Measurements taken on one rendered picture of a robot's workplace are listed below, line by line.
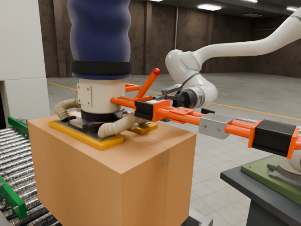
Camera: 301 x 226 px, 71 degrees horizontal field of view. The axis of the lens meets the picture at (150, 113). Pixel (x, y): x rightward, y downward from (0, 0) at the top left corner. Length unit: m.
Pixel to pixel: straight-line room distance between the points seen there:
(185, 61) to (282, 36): 0.39
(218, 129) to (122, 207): 0.33
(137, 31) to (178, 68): 11.81
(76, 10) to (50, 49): 10.71
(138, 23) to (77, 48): 12.05
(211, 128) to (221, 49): 0.50
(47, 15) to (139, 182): 11.12
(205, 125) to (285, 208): 0.69
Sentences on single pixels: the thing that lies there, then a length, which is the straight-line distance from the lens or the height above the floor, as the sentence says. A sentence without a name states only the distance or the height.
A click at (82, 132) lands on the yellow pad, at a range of 0.79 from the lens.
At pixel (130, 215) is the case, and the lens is 0.68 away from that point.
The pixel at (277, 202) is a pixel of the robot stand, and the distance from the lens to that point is 1.18.
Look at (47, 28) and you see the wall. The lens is 11.49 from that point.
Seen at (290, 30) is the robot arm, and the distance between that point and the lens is 1.06.
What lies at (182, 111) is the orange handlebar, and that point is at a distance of 0.61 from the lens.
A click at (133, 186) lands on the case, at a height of 1.02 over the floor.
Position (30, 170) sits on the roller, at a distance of 1.79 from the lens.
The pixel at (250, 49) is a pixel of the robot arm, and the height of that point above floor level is 1.40.
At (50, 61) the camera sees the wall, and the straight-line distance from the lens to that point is 11.48.
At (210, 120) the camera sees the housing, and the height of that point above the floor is 1.22.
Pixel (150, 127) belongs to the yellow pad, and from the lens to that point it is 0.84.
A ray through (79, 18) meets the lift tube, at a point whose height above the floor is 1.48.
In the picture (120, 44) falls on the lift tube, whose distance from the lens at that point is 0.76.
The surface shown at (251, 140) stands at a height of 1.20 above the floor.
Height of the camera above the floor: 1.38
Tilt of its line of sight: 16 degrees down
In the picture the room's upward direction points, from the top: 2 degrees clockwise
